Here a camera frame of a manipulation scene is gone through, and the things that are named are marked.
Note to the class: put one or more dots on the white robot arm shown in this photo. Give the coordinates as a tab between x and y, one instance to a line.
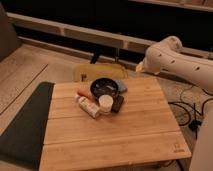
165	55

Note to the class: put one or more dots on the wooden shelf rail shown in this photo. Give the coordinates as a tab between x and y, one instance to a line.
133	44

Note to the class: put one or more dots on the dark green floor mat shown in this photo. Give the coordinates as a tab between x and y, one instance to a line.
22	141

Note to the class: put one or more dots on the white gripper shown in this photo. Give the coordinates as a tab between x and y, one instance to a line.
140	67

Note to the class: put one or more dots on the white lotion bottle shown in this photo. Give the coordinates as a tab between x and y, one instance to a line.
88	106

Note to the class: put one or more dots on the orange carrot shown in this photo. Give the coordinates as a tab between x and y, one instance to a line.
85	94

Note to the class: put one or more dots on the black rectangular box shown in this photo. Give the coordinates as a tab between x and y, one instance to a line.
117	104

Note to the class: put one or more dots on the black bowl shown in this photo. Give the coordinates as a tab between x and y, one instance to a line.
104	86

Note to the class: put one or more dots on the white paper cup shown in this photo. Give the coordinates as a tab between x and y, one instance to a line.
105	102

